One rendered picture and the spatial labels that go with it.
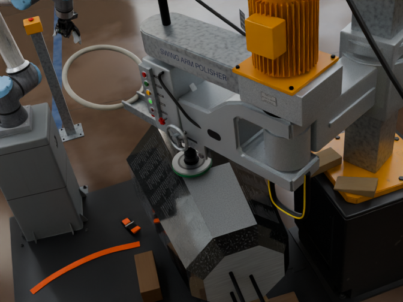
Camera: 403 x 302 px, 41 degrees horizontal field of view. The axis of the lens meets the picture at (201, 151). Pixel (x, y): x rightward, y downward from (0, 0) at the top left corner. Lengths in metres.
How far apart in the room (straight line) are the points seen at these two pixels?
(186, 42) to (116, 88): 3.03
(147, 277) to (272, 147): 1.48
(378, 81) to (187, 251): 1.21
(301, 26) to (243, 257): 1.22
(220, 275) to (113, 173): 1.86
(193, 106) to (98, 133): 2.39
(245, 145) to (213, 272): 0.66
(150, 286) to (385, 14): 1.99
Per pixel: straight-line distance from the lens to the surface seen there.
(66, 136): 4.82
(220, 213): 2.69
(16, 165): 3.54
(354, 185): 2.81
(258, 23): 1.79
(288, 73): 1.92
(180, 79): 2.47
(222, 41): 2.26
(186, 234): 2.75
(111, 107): 3.03
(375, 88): 2.51
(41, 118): 3.58
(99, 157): 4.48
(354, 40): 2.50
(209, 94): 2.48
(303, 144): 2.18
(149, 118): 2.89
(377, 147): 2.81
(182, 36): 2.34
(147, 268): 3.40
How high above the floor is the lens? 2.76
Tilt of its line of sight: 40 degrees down
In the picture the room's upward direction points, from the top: 9 degrees counter-clockwise
